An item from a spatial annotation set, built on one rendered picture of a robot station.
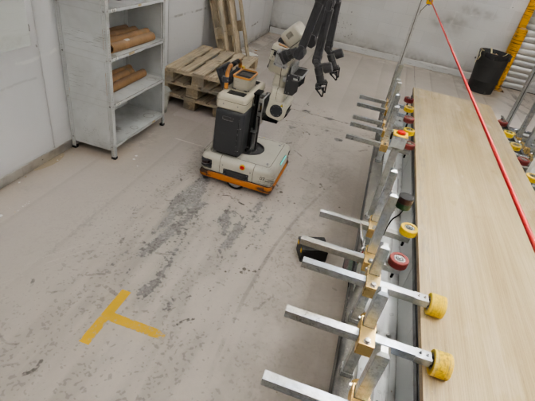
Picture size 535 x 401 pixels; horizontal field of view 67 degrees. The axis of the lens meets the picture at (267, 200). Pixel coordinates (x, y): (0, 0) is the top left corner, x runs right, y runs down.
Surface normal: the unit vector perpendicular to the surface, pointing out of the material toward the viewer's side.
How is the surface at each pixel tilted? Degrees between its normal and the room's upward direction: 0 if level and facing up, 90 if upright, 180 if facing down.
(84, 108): 90
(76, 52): 90
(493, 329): 0
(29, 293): 0
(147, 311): 0
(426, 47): 90
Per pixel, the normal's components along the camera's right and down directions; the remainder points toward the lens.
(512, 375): 0.15, -0.81
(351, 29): -0.29, 0.51
